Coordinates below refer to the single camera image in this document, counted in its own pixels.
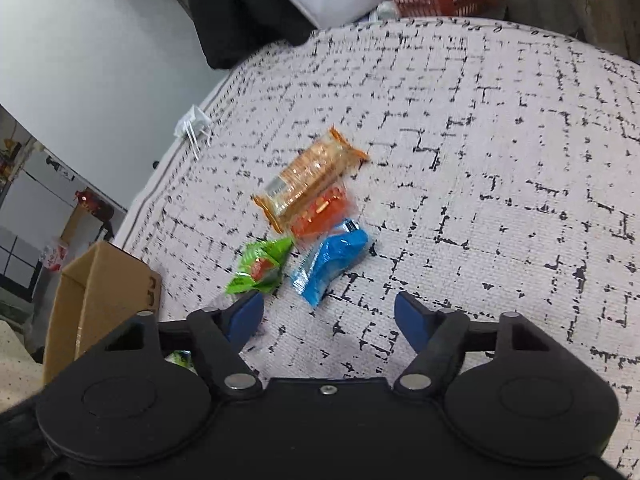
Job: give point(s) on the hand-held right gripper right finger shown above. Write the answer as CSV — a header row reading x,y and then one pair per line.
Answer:
x,y
412,317

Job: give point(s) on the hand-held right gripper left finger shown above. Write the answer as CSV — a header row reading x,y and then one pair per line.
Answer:
x,y
245,317

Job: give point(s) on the green and red candy packet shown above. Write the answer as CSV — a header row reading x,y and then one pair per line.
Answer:
x,y
257,270

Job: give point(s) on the plain green snack packet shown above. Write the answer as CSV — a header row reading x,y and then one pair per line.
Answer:
x,y
180,358

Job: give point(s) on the blue snack packet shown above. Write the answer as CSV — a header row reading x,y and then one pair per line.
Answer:
x,y
325,262

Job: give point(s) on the orange-red snack packet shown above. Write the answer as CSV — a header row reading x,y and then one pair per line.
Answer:
x,y
320,212

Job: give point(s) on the cardboard box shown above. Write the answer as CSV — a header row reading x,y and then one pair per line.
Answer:
x,y
100,290

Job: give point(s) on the orange cracker packet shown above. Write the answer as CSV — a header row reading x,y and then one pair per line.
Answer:
x,y
305,175

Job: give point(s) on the printed blanket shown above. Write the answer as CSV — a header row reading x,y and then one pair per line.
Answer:
x,y
500,160

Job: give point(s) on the dark bottle with red label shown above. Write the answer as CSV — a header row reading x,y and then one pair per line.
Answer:
x,y
89,201

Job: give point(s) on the red and white plastic bag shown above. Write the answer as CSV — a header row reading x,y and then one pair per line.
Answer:
x,y
52,256

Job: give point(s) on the white face mask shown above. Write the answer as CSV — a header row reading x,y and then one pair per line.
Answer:
x,y
192,120

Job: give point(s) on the white kitchen cabinet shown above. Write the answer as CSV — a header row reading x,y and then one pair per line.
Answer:
x,y
30,210

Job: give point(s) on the black jacket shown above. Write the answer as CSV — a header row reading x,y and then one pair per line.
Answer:
x,y
240,20

